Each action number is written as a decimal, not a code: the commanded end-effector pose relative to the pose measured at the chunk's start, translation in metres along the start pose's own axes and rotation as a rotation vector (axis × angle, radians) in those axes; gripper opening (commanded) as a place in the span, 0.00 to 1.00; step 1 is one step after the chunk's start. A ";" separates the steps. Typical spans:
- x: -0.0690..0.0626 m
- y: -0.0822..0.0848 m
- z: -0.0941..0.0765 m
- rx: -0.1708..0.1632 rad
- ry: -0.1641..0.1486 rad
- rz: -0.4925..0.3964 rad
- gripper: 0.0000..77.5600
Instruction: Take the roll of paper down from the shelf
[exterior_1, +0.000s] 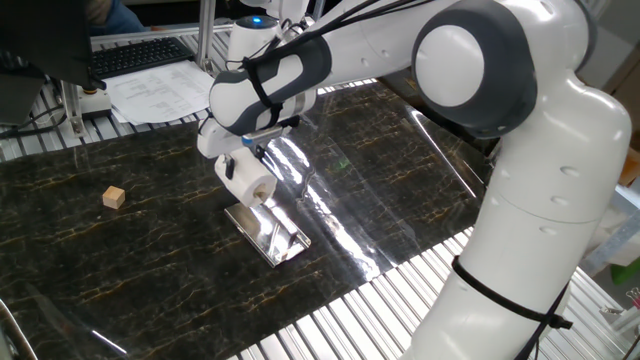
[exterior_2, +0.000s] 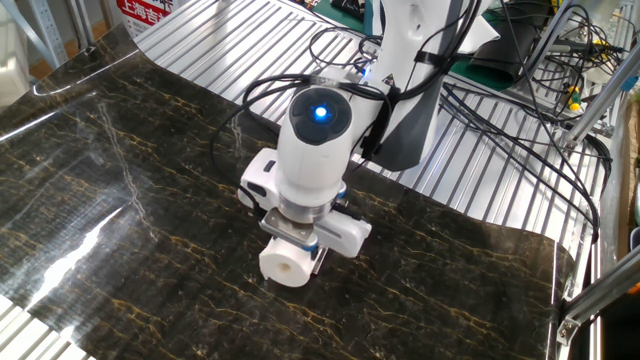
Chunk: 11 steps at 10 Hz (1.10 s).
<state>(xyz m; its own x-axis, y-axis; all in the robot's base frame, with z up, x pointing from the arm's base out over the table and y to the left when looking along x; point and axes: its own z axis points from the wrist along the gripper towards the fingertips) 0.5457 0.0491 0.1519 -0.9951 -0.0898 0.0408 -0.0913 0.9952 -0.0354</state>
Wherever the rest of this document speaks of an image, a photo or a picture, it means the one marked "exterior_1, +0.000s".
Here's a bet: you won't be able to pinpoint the black camera cable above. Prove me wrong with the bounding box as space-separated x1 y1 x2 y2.
224 0 436 132

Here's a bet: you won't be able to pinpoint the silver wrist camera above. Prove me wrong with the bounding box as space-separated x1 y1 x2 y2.
241 124 291 148

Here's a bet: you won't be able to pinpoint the aluminium frame rail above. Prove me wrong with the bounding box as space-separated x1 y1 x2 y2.
89 22 236 46

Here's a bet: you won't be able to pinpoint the black gold marble mat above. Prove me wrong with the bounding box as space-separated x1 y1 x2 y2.
0 82 501 360

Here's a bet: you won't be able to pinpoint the white paper roll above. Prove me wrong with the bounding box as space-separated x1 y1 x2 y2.
214 146 279 209

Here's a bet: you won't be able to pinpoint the black strap on arm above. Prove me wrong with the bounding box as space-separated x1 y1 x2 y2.
451 254 575 360

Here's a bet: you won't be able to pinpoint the green object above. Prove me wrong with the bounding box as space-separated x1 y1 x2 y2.
609 257 640 286

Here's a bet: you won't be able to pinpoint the black monitor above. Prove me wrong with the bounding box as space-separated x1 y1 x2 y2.
0 0 109 91

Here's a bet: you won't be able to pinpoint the small wooden cube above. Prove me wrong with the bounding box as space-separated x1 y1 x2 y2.
101 185 127 210

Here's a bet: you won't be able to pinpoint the aluminium frame post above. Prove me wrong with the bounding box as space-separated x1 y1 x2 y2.
194 0 217 71

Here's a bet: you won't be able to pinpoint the dark rounded object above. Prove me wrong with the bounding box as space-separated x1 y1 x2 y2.
0 298 39 360

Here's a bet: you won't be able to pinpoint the person in blue jeans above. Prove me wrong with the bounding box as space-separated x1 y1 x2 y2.
87 0 149 36

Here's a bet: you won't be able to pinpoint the black keyboard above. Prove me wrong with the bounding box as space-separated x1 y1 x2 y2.
89 36 196 80

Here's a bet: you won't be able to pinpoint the printed paper sheets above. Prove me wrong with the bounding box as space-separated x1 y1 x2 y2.
103 59 216 126

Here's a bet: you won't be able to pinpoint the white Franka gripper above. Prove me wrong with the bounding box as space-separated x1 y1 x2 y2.
196 117 267 181

